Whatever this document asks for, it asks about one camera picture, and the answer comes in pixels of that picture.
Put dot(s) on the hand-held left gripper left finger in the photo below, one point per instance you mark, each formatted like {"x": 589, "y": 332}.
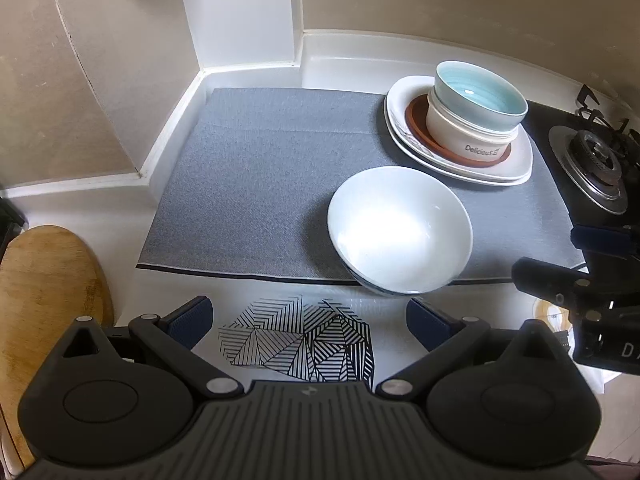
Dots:
{"x": 192, "y": 319}

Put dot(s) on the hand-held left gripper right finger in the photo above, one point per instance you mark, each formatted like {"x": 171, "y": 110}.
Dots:
{"x": 425, "y": 321}

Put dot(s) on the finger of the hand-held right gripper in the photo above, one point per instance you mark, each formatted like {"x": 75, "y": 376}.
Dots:
{"x": 545, "y": 277}
{"x": 597, "y": 238}

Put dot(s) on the large white bowl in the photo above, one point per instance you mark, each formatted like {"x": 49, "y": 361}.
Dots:
{"x": 400, "y": 230}

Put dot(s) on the white printed bowl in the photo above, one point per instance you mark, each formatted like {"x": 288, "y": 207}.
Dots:
{"x": 450, "y": 130}

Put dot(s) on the light blue glazed bowl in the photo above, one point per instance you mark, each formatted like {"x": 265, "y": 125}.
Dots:
{"x": 475, "y": 92}

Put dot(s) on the orange round plate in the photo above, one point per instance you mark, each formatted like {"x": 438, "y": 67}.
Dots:
{"x": 415, "y": 120}

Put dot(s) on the amber round object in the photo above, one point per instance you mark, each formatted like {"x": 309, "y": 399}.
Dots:
{"x": 547, "y": 316}

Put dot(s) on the metal stove burner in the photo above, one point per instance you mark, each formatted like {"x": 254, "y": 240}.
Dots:
{"x": 590, "y": 165}

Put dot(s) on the black line patterned mat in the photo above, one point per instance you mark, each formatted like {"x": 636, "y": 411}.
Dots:
{"x": 300, "y": 340}

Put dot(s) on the black pan support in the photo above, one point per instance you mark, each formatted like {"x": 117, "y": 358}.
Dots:
{"x": 607, "y": 120}

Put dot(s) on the gas stove burner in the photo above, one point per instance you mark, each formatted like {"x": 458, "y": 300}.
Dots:
{"x": 542, "y": 115}

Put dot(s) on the wooden cutting board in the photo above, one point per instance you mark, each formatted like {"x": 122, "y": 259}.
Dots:
{"x": 50, "y": 290}

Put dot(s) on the grey fabric mat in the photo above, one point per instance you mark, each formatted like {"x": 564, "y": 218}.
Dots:
{"x": 250, "y": 170}

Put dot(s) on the dark object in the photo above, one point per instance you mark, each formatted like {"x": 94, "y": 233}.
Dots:
{"x": 10, "y": 222}

